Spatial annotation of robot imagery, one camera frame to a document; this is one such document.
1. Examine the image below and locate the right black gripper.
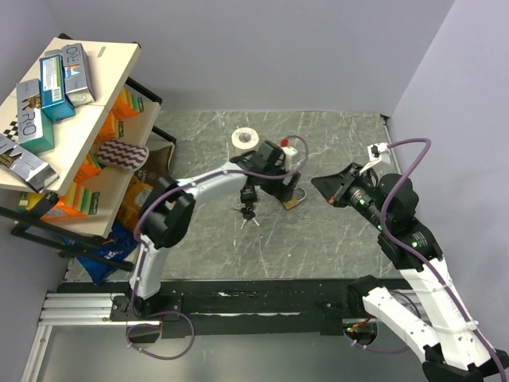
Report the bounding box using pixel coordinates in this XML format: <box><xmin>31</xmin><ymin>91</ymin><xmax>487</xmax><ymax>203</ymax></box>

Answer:
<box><xmin>312</xmin><ymin>162</ymin><xmax>390</xmax><ymax>232</ymax></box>

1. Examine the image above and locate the brass padlock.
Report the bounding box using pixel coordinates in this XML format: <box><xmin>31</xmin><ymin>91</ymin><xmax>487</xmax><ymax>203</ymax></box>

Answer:
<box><xmin>282</xmin><ymin>187</ymin><xmax>307</xmax><ymax>211</ymax></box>

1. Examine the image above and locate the black padlock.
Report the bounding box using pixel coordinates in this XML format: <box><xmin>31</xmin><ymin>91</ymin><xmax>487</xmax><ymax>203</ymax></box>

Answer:
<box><xmin>240</xmin><ymin>185</ymin><xmax>258</xmax><ymax>208</ymax></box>

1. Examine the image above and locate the black key bunch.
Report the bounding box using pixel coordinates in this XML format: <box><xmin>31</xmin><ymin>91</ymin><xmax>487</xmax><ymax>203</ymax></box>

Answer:
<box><xmin>233</xmin><ymin>206</ymin><xmax>260</xmax><ymax>229</ymax></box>

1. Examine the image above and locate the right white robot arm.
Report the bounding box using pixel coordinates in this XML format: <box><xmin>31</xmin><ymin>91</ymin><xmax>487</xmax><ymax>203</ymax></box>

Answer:
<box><xmin>311</xmin><ymin>163</ymin><xmax>508</xmax><ymax>381</ymax></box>

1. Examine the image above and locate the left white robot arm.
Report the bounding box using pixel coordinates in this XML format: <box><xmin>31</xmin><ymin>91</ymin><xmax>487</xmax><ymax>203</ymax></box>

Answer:
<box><xmin>128</xmin><ymin>136</ymin><xmax>301</xmax><ymax>320</ymax></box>

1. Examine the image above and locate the white tape roll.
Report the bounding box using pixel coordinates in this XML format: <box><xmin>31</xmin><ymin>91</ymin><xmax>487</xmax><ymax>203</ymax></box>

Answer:
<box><xmin>231</xmin><ymin>127</ymin><xmax>260</xmax><ymax>153</ymax></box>

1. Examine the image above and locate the brown snack bag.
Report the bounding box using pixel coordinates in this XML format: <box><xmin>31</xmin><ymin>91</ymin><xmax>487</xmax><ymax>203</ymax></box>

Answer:
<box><xmin>134</xmin><ymin>141</ymin><xmax>175</xmax><ymax>187</ymax></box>

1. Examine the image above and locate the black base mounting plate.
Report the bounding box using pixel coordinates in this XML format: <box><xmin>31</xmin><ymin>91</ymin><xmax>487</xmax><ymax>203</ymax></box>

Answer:
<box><xmin>109</xmin><ymin>278</ymin><xmax>393</xmax><ymax>340</ymax></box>

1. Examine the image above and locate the orange snack bag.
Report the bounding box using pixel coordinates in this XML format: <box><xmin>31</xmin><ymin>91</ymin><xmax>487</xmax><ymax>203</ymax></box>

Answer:
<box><xmin>116</xmin><ymin>175</ymin><xmax>153</xmax><ymax>233</ymax></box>

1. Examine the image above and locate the blue snack bag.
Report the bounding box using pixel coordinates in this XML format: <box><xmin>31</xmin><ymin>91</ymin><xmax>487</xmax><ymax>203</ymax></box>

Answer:
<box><xmin>64</xmin><ymin>222</ymin><xmax>138</xmax><ymax>286</ymax></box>

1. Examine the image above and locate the orange sponge pack stack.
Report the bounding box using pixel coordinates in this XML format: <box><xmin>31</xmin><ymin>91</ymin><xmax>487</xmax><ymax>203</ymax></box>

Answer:
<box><xmin>42</xmin><ymin>106</ymin><xmax>150</xmax><ymax>233</ymax></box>

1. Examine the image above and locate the beige black shelf rack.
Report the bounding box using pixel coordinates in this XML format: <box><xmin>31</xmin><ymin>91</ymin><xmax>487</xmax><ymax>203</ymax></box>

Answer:
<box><xmin>1</xmin><ymin>41</ymin><xmax>176</xmax><ymax>271</ymax></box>

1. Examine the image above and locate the silver RIO box upright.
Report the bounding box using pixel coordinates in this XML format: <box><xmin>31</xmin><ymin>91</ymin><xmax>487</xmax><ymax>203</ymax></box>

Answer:
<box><xmin>61</xmin><ymin>43</ymin><xmax>95</xmax><ymax>107</ymax></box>

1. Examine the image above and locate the silver crumpled box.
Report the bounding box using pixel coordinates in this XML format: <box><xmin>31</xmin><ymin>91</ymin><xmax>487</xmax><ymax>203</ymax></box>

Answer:
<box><xmin>1</xmin><ymin>135</ymin><xmax>59</xmax><ymax>193</ymax></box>

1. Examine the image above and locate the blue teal carton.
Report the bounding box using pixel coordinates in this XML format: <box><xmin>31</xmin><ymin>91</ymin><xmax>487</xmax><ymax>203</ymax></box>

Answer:
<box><xmin>39</xmin><ymin>54</ymin><xmax>76</xmax><ymax>122</ymax></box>

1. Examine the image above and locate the silver teal RIO box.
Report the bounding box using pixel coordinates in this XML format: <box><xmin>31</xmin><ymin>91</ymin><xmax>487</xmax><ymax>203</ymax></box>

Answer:
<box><xmin>16</xmin><ymin>79</ymin><xmax>55</xmax><ymax>154</ymax></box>

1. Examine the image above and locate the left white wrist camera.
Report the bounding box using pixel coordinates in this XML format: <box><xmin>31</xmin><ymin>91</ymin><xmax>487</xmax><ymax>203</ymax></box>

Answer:
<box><xmin>280</xmin><ymin>138</ymin><xmax>298</xmax><ymax>162</ymax></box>

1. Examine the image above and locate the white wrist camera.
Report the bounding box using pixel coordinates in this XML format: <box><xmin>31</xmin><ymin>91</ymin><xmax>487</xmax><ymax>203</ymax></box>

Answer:
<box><xmin>359</xmin><ymin>142</ymin><xmax>391</xmax><ymax>174</ymax></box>
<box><xmin>280</xmin><ymin>138</ymin><xmax>298</xmax><ymax>162</ymax></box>

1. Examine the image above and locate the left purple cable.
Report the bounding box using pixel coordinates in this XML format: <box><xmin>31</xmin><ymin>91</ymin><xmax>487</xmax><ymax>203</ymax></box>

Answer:
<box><xmin>129</xmin><ymin>134</ymin><xmax>309</xmax><ymax>303</ymax></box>

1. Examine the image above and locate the purple cable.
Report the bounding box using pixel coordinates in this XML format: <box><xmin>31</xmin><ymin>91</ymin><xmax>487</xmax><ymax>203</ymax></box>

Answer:
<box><xmin>129</xmin><ymin>134</ymin><xmax>309</xmax><ymax>303</ymax></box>
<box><xmin>379</xmin><ymin>137</ymin><xmax>507</xmax><ymax>375</ymax></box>

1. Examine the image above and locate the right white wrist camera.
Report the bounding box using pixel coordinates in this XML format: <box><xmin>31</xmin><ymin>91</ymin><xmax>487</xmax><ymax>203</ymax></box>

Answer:
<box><xmin>359</xmin><ymin>142</ymin><xmax>391</xmax><ymax>174</ymax></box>

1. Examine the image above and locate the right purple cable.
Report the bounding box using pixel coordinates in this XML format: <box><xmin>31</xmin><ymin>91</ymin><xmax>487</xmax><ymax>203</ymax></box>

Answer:
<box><xmin>379</xmin><ymin>137</ymin><xmax>507</xmax><ymax>375</ymax></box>

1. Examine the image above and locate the aluminium rail frame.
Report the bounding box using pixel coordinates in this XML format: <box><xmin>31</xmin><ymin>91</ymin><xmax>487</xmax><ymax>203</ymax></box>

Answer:
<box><xmin>22</xmin><ymin>285</ymin><xmax>361</xmax><ymax>381</ymax></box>

